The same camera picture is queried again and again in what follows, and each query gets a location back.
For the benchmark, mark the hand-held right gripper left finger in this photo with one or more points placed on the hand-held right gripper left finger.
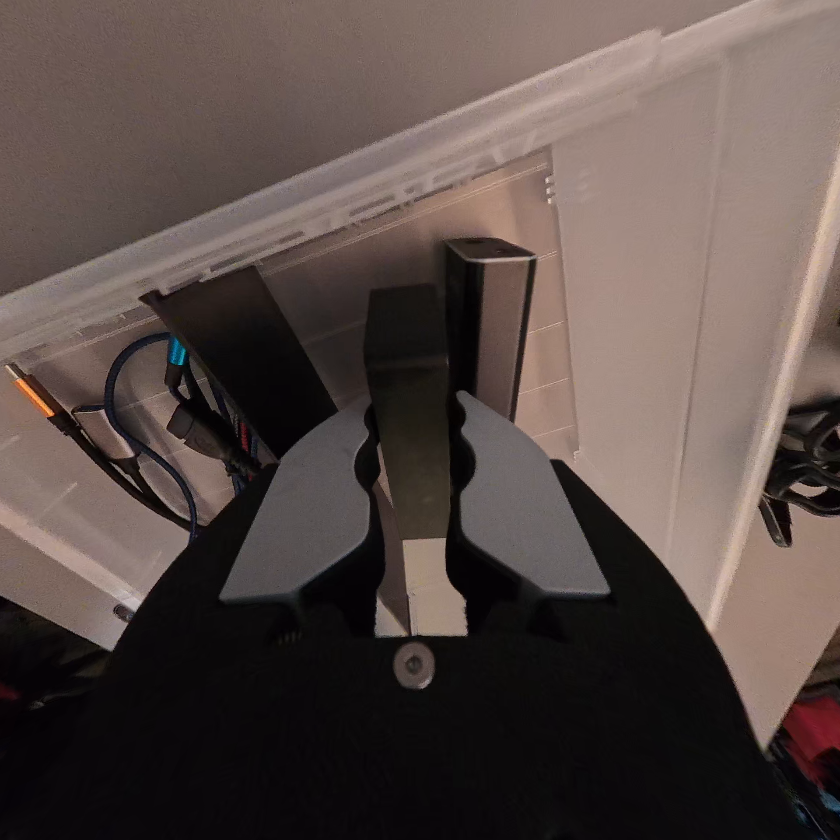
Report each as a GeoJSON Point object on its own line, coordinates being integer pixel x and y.
{"type": "Point", "coordinates": [295, 518]}

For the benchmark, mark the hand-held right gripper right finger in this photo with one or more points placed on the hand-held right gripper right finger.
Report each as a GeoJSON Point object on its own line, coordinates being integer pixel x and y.
{"type": "Point", "coordinates": [531, 518]}

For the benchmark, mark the black USB hub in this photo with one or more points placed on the black USB hub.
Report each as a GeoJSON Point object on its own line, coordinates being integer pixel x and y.
{"type": "Point", "coordinates": [249, 354]}
{"type": "Point", "coordinates": [489, 328]}
{"type": "Point", "coordinates": [407, 407]}

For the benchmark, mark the clear plastic bin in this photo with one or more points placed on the clear plastic bin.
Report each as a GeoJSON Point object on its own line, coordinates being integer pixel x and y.
{"type": "Point", "coordinates": [656, 262]}

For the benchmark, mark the red bag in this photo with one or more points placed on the red bag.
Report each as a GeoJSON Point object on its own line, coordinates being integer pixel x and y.
{"type": "Point", "coordinates": [814, 728]}

